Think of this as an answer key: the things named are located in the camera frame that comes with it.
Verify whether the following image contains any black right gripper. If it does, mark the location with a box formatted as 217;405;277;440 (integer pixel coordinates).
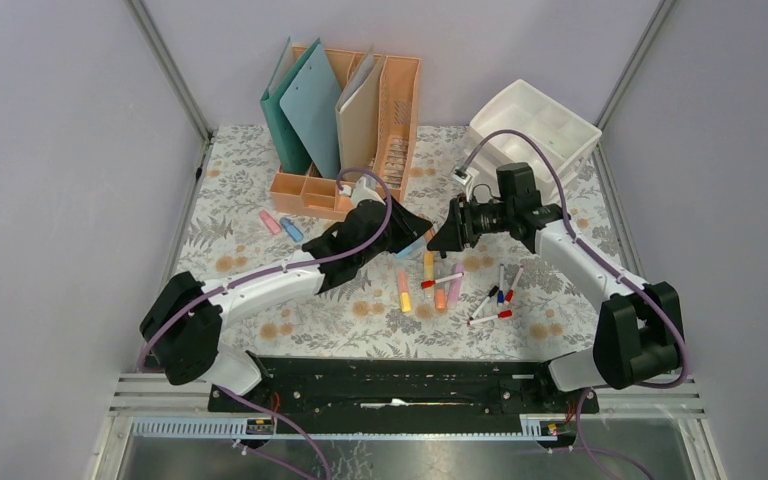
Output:
426;194;513;253

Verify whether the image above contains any tan kraft folder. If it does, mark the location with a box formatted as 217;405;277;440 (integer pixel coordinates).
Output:
335;49;386;170

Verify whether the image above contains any green folder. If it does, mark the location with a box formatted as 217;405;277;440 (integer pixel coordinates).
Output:
260;37;321;175

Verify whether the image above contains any white plastic drawer unit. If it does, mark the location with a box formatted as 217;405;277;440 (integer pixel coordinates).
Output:
464;79;602;204

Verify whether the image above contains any light blue folder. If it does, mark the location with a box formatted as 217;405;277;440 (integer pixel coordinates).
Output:
279;40;341;179

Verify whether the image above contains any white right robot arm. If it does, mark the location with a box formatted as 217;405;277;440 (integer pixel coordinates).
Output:
428;163;683;412

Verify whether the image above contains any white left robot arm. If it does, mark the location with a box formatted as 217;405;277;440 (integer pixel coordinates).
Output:
139;200;432;411

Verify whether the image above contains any red cap marker on highlighters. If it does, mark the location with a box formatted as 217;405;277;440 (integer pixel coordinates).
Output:
421;272;464;289

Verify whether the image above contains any black cap marker right group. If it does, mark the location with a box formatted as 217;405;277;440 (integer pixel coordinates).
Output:
468;285;499;321

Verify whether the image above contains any blue cap marker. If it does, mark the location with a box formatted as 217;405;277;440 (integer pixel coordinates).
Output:
496;263;506;305

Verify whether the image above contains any red cap marker upper right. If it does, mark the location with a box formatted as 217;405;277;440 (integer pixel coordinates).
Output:
504;265;524;305

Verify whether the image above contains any red cap marker lowest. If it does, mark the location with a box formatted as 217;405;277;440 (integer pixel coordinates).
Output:
467;310;513;326

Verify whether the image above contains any orange plastic file organizer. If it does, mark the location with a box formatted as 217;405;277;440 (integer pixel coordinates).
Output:
269;55;421;221

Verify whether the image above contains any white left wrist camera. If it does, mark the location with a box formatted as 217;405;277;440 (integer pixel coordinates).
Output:
337;177;385;207

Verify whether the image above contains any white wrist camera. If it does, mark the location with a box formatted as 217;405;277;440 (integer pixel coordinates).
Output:
451;167;479;197
337;177;385;207

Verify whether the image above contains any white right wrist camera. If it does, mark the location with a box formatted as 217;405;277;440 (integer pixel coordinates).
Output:
451;167;479;197

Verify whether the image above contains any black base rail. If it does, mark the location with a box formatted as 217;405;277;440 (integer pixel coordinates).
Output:
208;356;599;436

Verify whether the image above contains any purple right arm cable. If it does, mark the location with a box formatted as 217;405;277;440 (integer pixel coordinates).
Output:
463;129;692;480

